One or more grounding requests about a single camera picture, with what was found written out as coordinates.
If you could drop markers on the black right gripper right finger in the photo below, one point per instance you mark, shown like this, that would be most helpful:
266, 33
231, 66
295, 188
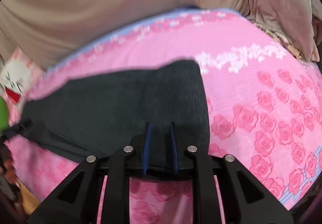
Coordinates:
224, 191

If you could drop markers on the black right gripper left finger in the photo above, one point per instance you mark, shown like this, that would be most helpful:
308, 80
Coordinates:
93, 183

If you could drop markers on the dark grey pants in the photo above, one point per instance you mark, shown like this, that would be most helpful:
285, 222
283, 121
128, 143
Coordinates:
99, 114

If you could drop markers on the green round cushion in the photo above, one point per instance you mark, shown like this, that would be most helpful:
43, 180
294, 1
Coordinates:
4, 114

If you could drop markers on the pink rabbit cartoon pillow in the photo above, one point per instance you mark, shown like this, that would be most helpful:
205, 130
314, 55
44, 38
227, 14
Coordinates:
18, 77

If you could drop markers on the pink rose bed sheet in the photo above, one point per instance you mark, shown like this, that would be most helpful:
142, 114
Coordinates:
264, 108

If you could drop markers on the beige floral blanket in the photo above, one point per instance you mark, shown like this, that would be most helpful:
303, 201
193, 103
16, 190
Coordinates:
295, 24

